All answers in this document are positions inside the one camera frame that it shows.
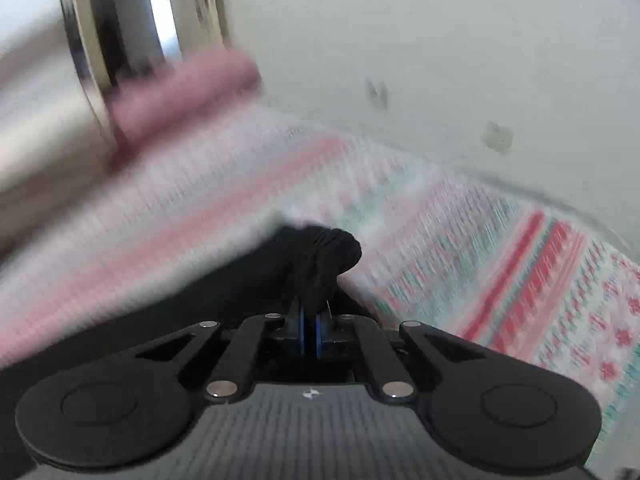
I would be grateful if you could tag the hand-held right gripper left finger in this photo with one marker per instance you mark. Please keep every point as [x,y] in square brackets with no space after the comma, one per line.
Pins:
[301,332]

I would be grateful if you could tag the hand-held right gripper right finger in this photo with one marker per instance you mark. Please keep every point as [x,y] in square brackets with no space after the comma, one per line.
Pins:
[320,335]

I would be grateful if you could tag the black pants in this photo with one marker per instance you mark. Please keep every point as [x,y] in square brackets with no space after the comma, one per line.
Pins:
[285,270]

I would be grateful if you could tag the patterned bed sheet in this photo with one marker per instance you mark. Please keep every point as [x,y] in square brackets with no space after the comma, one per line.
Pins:
[450,260]

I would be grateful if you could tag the plain pink pillow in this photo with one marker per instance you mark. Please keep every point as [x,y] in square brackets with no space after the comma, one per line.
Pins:
[185,95]

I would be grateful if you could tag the chrome-edged frame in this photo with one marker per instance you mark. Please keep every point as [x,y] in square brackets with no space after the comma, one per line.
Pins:
[115,25]

